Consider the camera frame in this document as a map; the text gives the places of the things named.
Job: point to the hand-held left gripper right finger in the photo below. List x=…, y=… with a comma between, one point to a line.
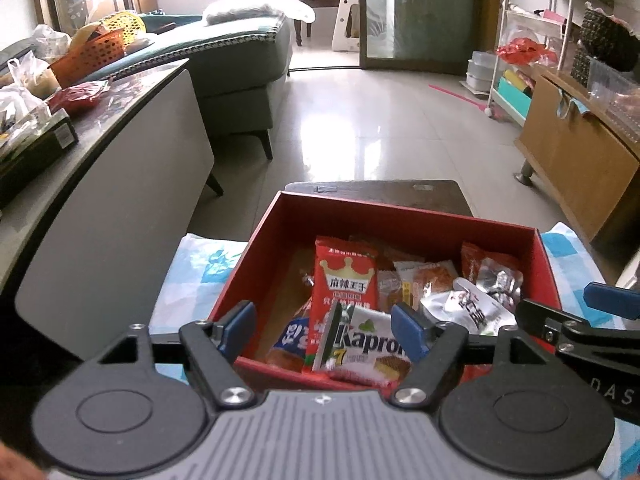
x=407, y=330

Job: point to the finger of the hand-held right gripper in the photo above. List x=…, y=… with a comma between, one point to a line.
x=550, y=325
x=612, y=302

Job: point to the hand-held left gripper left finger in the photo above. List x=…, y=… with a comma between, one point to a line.
x=237, y=325

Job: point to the clear packet orange bread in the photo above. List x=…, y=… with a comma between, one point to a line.
x=387, y=290

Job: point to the green white wafer packet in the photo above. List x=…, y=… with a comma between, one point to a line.
x=365, y=355

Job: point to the bread packet blue label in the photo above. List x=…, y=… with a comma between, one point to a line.
x=290, y=340

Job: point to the white clear snack packet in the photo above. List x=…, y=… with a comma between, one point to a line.
x=465, y=310

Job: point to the large red white packet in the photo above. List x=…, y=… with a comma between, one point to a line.
x=345, y=270

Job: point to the red packet silver edge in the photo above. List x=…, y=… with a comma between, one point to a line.
x=480, y=260

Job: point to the red cardboard box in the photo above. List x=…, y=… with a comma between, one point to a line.
x=280, y=230

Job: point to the blue checked tablecloth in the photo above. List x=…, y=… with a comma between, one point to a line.
x=200, y=270

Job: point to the wooden cabinet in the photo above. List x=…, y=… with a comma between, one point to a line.
x=575, y=160

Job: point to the dark side table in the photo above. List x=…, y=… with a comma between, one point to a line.
x=125, y=210

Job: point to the clear plastic tray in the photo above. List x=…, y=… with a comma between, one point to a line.
x=620, y=90

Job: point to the pink stick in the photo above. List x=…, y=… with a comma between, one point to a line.
x=457, y=97

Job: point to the grey green sofa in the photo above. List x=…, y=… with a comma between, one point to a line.
x=240, y=70

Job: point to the white storage containers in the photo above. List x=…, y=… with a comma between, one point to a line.
x=480, y=72

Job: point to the dark woven basket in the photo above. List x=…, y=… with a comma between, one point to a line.
x=605, y=40

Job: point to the red shiny wrapping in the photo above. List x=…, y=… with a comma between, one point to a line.
x=525, y=52

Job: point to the red flat packet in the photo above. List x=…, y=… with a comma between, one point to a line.
x=80, y=97

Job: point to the orange plastic basket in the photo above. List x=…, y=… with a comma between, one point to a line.
x=90, y=57

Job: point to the white pillow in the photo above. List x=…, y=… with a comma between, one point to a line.
x=250, y=7

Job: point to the glass sliding door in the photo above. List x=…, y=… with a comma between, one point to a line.
x=425, y=10

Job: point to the yellow plastic basket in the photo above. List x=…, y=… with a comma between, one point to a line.
x=125, y=22

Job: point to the clear plastic bag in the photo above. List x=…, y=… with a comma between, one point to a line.
x=30, y=75

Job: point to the white step stool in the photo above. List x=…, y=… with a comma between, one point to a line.
x=347, y=10

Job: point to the white plastic bag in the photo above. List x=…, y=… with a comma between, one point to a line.
x=50, y=40

